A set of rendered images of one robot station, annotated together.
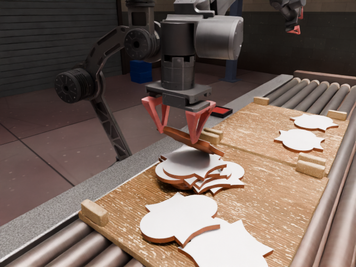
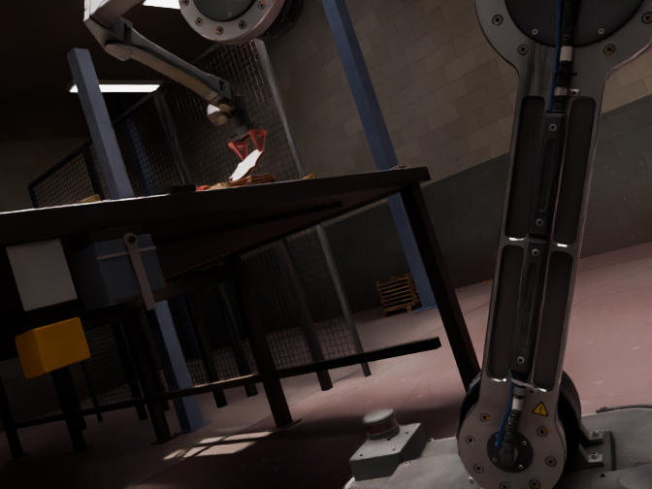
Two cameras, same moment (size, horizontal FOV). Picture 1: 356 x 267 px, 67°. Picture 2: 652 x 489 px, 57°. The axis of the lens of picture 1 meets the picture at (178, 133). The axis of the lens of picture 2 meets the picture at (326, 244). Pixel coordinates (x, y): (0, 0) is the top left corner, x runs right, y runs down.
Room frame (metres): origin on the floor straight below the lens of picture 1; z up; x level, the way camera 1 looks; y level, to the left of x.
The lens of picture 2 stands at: (2.36, 0.17, 0.64)
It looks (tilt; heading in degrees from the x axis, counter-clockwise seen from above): 3 degrees up; 181
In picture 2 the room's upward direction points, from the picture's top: 18 degrees counter-clockwise
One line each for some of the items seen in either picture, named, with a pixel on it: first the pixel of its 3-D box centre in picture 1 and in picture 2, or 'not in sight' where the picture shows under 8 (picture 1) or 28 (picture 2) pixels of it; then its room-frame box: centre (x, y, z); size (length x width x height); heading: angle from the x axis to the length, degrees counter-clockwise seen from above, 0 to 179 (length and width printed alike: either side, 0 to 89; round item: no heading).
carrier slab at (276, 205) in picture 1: (214, 196); not in sight; (0.46, -0.08, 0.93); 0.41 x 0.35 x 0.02; 142
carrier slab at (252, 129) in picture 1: (278, 130); not in sight; (0.80, -0.32, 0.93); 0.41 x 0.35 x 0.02; 144
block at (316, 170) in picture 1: (310, 168); not in sight; (0.53, -0.30, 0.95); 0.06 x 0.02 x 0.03; 52
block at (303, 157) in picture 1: (311, 161); not in sight; (0.56, -0.32, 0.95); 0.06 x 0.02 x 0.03; 54
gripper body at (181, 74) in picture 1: (178, 75); (243, 123); (0.46, 0.00, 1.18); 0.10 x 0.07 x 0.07; 54
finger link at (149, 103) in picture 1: (167, 111); (254, 141); (0.48, 0.02, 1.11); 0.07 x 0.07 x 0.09; 54
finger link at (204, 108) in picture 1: (188, 117); (244, 146); (0.45, -0.02, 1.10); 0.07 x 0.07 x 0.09; 54
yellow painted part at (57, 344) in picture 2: not in sight; (40, 306); (1.29, -0.38, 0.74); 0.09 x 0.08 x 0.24; 143
